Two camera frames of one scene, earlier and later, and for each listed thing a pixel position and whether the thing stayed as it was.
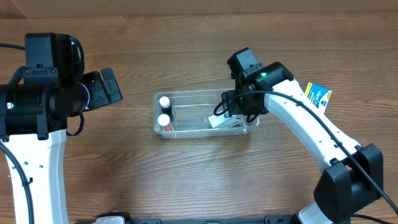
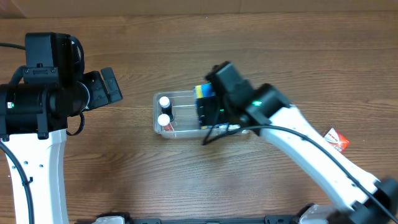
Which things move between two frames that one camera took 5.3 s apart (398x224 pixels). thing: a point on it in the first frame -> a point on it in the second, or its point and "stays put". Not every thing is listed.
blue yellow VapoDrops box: (319, 96) -> (201, 91)
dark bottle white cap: (166, 107) stays put
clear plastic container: (192, 110) stays put
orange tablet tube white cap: (163, 120) stays put
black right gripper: (232, 106) -> (207, 113)
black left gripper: (101, 88) stays put
